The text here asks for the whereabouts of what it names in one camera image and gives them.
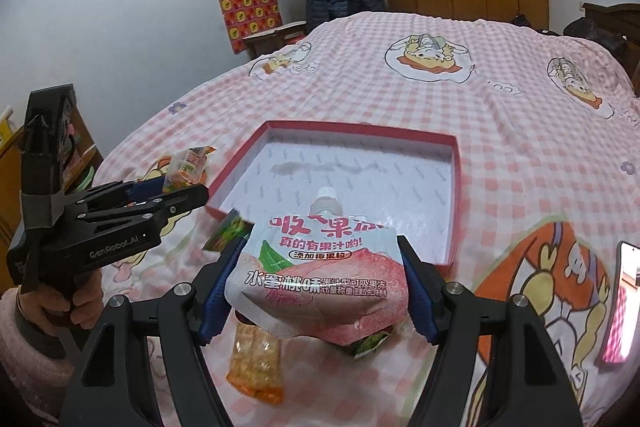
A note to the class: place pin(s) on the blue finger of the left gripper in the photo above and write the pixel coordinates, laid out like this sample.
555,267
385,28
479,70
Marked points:
170,201
141,191

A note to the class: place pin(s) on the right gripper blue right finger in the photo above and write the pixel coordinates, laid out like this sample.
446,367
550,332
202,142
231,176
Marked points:
526,382

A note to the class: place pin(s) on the clear rainbow candy packet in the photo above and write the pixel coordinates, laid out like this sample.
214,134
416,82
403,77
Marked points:
187,168

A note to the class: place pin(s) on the dark green snack bag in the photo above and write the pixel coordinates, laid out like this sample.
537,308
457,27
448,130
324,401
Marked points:
229,226

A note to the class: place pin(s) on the orange rice cracker pack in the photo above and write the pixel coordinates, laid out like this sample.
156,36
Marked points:
255,364

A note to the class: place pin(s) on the pink peach jelly pouch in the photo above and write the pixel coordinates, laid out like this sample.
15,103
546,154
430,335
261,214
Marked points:
321,274

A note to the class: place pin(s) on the green pea snack bag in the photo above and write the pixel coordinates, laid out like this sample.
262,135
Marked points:
361,348

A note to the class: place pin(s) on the pink fuzzy sleeve forearm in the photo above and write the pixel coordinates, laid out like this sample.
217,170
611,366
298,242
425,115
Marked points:
34,370

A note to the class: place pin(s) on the operator's left hand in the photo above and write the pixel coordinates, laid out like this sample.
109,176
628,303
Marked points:
85,307

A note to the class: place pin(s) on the wooden bedside shelf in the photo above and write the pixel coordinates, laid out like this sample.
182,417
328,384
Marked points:
43,249

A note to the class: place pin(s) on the pink smartphone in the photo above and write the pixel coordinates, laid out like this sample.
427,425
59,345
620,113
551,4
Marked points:
622,324

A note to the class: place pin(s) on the pink shallow cardboard box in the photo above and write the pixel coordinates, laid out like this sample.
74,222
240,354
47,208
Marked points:
405,179

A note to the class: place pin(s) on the pink checkered cartoon bedsheet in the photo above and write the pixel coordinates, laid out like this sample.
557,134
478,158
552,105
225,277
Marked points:
509,156

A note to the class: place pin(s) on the dark wooden headboard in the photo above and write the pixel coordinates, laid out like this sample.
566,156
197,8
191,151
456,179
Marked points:
617,29

